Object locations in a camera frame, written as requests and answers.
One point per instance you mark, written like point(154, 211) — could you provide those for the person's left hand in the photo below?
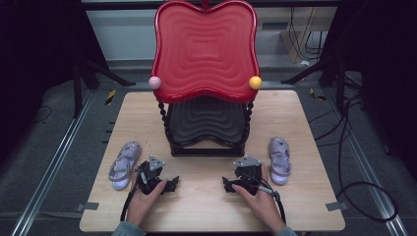
point(144, 205)

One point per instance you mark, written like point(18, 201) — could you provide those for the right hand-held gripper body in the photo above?
point(249, 175)

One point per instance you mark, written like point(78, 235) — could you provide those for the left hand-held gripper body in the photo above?
point(148, 178)

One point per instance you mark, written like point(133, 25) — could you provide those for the purple child sandal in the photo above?
point(124, 164)
point(279, 160)

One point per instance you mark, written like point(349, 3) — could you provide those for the metal floor rail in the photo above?
point(367, 164)
point(52, 164)

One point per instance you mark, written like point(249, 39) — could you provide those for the black tripod stand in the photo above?
point(334, 73)
point(82, 78)

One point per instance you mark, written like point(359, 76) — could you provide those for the light wooden cabinet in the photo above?
point(295, 42)

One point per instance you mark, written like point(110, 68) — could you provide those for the yellow and black tape strip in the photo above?
point(317, 95)
point(110, 96)

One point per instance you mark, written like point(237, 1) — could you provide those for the grey tape piece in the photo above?
point(336, 206)
point(88, 206)

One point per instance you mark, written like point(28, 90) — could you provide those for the person's right hand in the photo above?
point(262, 205)

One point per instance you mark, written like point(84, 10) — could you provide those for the red and black two-tier rack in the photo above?
point(206, 55)

